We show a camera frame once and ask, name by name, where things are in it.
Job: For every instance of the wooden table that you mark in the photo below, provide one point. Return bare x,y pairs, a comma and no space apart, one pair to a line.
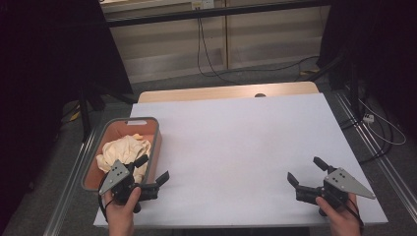
213,91

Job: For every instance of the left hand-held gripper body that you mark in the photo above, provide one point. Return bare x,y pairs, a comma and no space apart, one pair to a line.
114,177

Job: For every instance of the white table cover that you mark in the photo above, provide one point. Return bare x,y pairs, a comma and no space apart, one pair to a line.
229,147

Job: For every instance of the metal floor rail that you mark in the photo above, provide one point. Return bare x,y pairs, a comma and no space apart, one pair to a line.
70,187
405,193

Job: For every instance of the dark curtain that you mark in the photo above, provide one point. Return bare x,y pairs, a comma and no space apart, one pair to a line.
39,65
387,49

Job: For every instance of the black stand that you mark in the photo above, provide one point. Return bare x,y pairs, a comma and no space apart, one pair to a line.
353,91
84,114

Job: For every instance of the person's left hand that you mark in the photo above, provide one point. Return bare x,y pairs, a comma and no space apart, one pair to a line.
119,213

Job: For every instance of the person's right hand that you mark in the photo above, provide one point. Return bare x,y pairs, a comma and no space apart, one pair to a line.
339,218

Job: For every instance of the yellow floor tape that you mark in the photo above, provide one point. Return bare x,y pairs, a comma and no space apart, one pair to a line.
75,115

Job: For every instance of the pink basket with grey rim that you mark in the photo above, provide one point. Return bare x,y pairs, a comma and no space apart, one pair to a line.
114,131

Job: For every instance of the cream knit garment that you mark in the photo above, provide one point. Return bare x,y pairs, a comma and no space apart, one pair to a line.
124,150

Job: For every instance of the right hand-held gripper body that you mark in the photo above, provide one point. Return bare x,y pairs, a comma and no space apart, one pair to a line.
344,183

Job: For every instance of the black horizontal bar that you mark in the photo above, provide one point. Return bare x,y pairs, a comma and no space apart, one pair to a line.
164,18

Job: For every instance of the white power strip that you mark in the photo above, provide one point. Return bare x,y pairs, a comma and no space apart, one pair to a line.
368,118

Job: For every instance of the white wall socket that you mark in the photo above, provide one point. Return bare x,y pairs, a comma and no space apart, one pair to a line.
203,4

